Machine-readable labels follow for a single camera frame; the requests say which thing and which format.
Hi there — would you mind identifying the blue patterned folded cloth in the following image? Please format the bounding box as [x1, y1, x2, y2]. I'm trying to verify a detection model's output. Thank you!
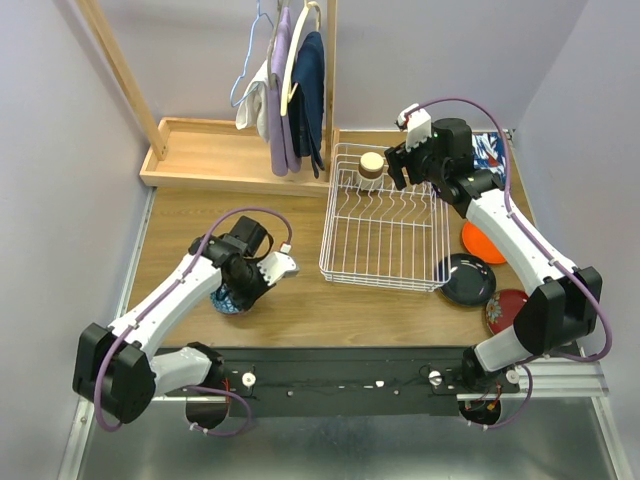
[472, 131, 506, 183]

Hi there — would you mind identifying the purple hanging garment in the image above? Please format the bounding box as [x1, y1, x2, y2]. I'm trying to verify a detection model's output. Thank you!
[268, 5, 302, 178]

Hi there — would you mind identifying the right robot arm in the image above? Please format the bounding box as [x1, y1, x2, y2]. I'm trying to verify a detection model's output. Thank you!
[385, 110, 602, 392]

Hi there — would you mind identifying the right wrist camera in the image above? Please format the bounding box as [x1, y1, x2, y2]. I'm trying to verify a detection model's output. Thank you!
[396, 103, 432, 152]

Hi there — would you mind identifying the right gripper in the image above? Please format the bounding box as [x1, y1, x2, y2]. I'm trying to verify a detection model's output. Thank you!
[383, 126, 447, 191]

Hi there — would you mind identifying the wooden clothes rack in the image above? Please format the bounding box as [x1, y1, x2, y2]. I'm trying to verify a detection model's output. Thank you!
[76, 1, 340, 197]

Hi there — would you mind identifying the cream wooden hanger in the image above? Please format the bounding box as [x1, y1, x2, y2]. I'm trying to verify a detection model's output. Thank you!
[280, 0, 322, 117]

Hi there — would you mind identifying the white metal cup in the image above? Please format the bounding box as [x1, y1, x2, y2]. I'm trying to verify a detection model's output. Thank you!
[356, 152, 385, 191]

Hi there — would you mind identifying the white wire dish rack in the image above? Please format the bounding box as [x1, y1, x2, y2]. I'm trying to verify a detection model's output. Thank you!
[319, 142, 451, 292]

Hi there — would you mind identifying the white hanging garment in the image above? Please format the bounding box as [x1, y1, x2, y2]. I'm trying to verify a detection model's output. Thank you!
[235, 61, 270, 143]

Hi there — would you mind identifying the grey hanger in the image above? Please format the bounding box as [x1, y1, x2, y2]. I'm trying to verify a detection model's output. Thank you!
[266, 0, 290, 89]

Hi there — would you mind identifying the blue patterned bowl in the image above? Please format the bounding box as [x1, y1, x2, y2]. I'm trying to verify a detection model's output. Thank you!
[210, 284, 252, 315]

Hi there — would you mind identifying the orange plate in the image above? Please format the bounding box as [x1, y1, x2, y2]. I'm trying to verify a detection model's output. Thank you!
[461, 221, 506, 265]

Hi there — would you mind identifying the aluminium rail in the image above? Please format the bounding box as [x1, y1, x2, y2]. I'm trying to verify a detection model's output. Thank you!
[76, 348, 607, 408]

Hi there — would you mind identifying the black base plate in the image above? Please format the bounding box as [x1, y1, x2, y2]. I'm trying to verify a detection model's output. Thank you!
[204, 347, 520, 418]

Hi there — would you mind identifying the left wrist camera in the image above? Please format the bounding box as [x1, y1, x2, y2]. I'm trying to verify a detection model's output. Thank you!
[257, 243, 299, 287]

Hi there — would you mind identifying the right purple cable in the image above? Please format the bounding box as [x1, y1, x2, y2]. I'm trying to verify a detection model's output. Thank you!
[409, 96, 615, 432]

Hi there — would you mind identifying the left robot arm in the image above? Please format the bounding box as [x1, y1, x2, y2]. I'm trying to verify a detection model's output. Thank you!
[72, 216, 287, 424]

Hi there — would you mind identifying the navy hanging garment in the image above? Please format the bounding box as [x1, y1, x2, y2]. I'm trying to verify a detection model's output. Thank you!
[288, 31, 325, 179]

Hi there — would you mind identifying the red floral plate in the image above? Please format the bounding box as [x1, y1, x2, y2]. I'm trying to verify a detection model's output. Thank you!
[484, 289, 528, 335]

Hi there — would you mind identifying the purple cable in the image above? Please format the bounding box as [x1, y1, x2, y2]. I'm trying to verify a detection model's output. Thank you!
[92, 207, 294, 437]
[409, 96, 615, 432]

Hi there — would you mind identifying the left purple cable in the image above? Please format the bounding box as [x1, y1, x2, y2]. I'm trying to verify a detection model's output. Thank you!
[92, 207, 294, 437]

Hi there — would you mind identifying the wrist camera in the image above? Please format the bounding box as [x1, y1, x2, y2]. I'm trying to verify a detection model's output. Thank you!
[257, 243, 299, 287]
[396, 103, 432, 152]

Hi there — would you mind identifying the light blue wire hanger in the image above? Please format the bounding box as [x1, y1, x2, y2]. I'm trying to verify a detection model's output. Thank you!
[229, 0, 275, 108]

